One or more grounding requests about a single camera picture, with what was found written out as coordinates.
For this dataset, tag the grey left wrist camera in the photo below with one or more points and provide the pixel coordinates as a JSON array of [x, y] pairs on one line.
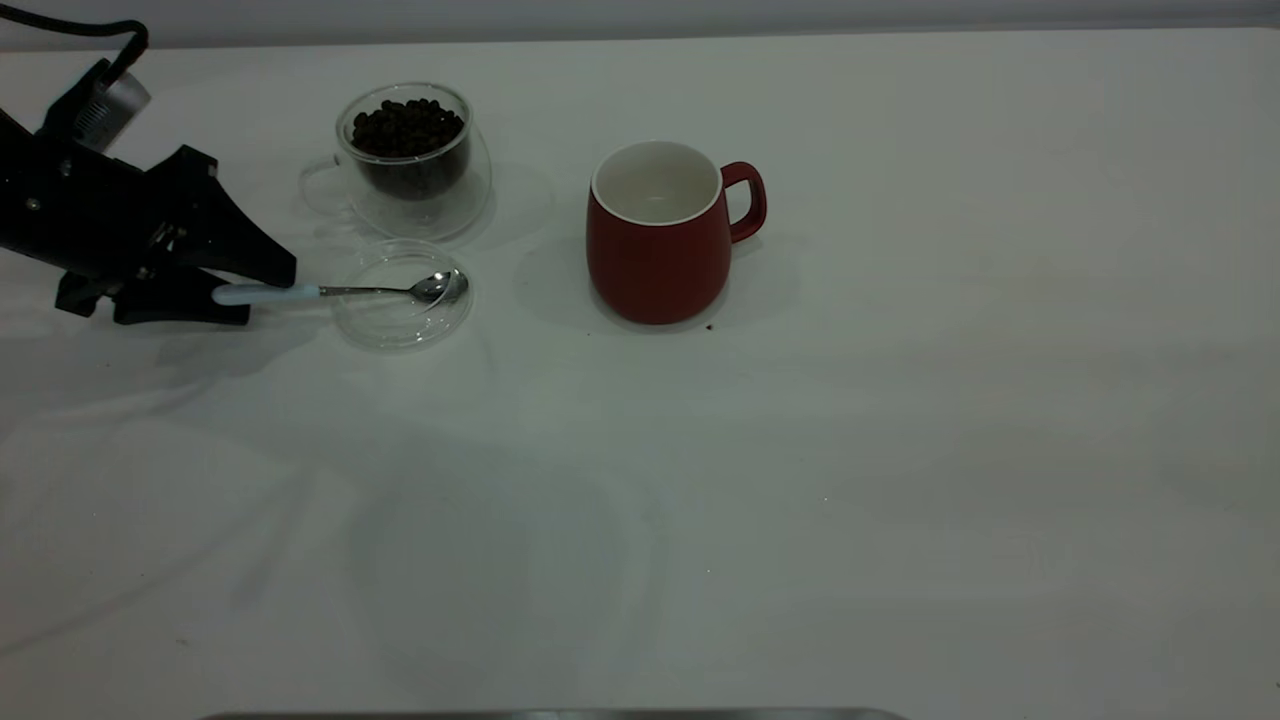
[[105, 110]]

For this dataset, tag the red ceramic mug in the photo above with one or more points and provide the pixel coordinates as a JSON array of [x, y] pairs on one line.
[[655, 265]]

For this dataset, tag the clear glass saucer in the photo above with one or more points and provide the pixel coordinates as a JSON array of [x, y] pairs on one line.
[[395, 325]]

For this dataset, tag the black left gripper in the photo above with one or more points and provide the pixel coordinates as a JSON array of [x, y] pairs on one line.
[[80, 215]]

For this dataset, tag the dark coffee beans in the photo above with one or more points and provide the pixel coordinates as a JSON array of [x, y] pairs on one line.
[[405, 130]]

